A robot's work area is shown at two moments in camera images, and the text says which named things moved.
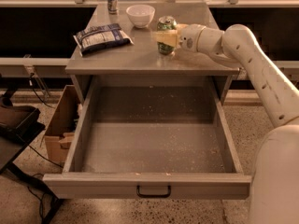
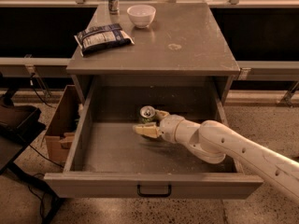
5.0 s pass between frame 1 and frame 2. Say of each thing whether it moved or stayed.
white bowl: stayed
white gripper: moved
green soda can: moved
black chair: stayed
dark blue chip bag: stayed
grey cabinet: stayed
